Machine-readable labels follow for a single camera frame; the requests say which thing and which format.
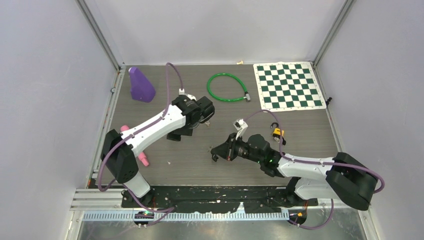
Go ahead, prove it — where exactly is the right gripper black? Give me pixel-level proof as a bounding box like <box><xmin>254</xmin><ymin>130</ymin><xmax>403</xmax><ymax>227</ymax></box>
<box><xmin>212</xmin><ymin>132</ymin><xmax>263</xmax><ymax>164</ymax></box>

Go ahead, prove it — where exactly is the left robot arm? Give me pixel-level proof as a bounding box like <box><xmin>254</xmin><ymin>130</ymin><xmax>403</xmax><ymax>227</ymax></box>
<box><xmin>98</xmin><ymin>94</ymin><xmax>215</xmax><ymax>207</ymax></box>

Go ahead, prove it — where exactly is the aluminium frame rail front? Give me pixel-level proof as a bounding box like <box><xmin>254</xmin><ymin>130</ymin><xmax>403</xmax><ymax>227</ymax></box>
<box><xmin>71</xmin><ymin>182</ymin><xmax>371</xmax><ymax>222</ymax></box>

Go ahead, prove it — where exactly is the green white chessboard mat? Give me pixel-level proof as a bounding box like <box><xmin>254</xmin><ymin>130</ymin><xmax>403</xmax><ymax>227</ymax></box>
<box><xmin>253</xmin><ymin>61</ymin><xmax>327</xmax><ymax>112</ymax></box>

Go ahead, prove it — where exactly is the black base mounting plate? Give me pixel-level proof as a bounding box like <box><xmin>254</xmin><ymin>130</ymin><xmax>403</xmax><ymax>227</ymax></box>
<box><xmin>140</xmin><ymin>186</ymin><xmax>318</xmax><ymax>214</ymax></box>

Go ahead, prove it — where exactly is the pink marker pen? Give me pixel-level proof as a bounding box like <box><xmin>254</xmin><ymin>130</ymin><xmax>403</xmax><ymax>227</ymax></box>
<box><xmin>120</xmin><ymin>125</ymin><xmax>150</xmax><ymax>167</ymax></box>

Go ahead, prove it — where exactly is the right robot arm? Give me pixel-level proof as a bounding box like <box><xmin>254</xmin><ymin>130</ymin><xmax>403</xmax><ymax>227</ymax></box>
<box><xmin>210</xmin><ymin>132</ymin><xmax>379</xmax><ymax>211</ymax></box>

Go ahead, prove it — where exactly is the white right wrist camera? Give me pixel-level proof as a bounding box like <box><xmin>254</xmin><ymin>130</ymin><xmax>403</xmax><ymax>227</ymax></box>
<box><xmin>233</xmin><ymin>118</ymin><xmax>248</xmax><ymax>140</ymax></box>

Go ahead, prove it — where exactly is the green cable lock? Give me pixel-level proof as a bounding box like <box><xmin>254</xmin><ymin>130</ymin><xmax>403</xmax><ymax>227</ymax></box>
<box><xmin>206</xmin><ymin>72</ymin><xmax>252</xmax><ymax>103</ymax></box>

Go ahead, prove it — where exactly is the purple plastic cone block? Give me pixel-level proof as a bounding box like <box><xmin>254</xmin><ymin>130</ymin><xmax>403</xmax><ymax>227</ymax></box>
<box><xmin>128</xmin><ymin>66</ymin><xmax>156</xmax><ymax>103</ymax></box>

